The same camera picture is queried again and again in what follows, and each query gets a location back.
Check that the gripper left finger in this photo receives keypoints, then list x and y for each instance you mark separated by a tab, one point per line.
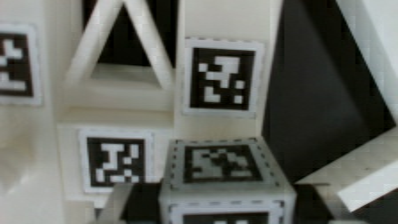
132	206

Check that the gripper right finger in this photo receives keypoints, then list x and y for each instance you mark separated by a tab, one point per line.
311	211

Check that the small tagged cube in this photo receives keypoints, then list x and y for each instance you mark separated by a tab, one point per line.
224	186

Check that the white chair back frame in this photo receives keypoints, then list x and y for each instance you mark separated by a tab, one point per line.
108	89

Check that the white chair seat part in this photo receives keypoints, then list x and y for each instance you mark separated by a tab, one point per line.
112	144

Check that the white U-shaped fence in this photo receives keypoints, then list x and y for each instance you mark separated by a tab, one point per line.
359	176

